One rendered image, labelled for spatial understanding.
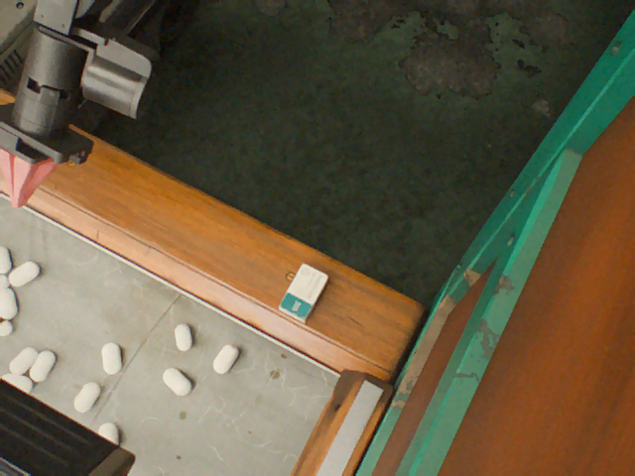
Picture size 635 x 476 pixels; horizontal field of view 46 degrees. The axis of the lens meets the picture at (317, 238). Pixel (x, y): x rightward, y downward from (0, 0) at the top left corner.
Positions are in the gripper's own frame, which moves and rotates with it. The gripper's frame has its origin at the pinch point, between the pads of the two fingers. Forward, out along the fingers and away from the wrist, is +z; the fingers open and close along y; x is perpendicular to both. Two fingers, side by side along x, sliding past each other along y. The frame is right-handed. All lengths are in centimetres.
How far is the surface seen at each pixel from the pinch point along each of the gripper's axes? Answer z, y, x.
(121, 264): 6.9, 9.7, 9.5
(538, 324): -31, 47, -38
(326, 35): -11, -5, 121
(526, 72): -22, 43, 130
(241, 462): 16.7, 34.8, 0.9
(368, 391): -0.7, 43.4, -0.4
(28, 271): 10.5, 1.2, 3.8
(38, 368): 17.4, 9.0, -2.0
